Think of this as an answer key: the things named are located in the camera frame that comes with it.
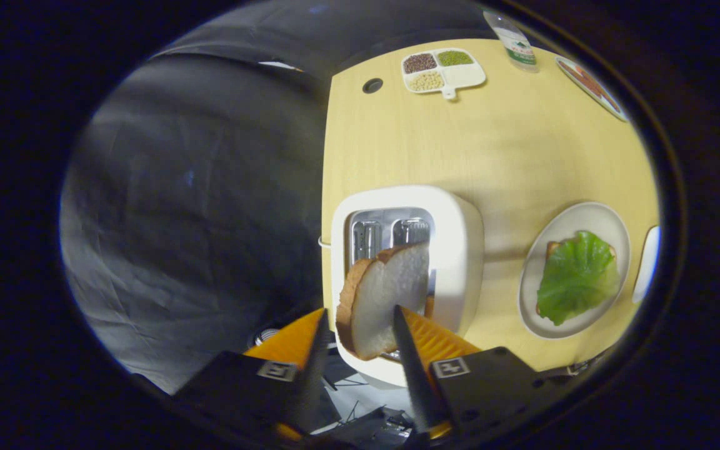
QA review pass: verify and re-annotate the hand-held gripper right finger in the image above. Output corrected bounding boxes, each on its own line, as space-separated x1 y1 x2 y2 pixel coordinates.
392 304 554 441

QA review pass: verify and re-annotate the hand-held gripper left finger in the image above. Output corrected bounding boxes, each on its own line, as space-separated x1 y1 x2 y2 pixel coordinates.
169 307 342 441

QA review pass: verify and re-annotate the green lettuce leaf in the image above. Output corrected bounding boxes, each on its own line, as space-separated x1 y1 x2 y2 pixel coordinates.
536 231 620 326

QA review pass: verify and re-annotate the plain white bread slice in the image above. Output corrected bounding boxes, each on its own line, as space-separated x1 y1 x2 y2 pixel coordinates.
336 242 431 361

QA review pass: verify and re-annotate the cream white toaster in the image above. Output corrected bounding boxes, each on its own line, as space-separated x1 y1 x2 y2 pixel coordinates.
330 185 484 388

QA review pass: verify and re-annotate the toast slice under ham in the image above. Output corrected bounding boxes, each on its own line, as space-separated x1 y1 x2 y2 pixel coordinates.
544 232 618 263

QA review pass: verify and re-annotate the cream round plate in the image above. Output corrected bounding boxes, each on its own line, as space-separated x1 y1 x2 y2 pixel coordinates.
518 201 631 340

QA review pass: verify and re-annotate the white square plate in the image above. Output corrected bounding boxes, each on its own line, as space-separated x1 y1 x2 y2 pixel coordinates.
632 225 661 304

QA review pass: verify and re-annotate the white divided bean tray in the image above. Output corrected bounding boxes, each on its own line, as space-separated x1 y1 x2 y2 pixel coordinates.
401 48 487 101

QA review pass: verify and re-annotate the pale blue round plate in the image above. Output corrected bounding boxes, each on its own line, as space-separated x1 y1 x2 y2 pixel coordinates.
554 56 629 123

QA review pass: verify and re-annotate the brown meat patty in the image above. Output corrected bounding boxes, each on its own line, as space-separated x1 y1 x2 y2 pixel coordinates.
571 62 604 98
591 78 621 113

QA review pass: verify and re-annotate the clear plastic water bottle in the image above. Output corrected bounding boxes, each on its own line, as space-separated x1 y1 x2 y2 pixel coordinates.
484 9 540 73

